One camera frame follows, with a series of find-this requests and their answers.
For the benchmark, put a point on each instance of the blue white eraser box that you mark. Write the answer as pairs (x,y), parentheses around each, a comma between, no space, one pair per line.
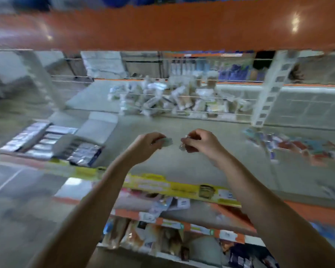
(92,136)

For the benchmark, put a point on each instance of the person's left hand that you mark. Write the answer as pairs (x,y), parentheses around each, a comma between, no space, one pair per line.
(142,148)

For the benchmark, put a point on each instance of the white orange metal shelf unit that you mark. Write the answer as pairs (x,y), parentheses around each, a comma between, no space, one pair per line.
(156,28)

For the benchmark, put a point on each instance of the person's right forearm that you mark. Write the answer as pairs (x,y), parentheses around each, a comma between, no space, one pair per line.
(285,220)

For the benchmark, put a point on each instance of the box of pink-blue erasers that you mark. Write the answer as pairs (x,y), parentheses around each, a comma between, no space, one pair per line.
(53,142)

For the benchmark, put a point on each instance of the red eraser display box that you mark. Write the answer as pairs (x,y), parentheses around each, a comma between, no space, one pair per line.
(22,136)

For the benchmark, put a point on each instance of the yellow price label strip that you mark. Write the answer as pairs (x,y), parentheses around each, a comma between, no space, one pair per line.
(173,187)

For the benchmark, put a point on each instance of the row of dark snack packets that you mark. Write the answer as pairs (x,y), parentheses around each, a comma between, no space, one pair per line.
(245,256)

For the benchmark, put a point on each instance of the pile of white packets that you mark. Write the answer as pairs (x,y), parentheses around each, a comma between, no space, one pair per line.
(173,97)

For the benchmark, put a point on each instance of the grey white small box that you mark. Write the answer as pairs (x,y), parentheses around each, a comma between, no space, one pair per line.
(166,142)
(183,144)

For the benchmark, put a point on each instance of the orange snack packet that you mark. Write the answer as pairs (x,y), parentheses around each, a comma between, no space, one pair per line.
(142,237)

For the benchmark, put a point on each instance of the row of blue bottles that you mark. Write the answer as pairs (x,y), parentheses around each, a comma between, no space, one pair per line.
(212,67)

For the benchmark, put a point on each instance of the pile of mixed erasers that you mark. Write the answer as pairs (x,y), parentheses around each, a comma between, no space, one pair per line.
(301,150)

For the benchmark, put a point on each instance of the person's right hand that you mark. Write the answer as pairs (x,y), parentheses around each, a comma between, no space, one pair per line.
(206,145)

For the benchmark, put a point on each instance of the person's left forearm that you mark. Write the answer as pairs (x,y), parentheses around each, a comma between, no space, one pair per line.
(81,220)

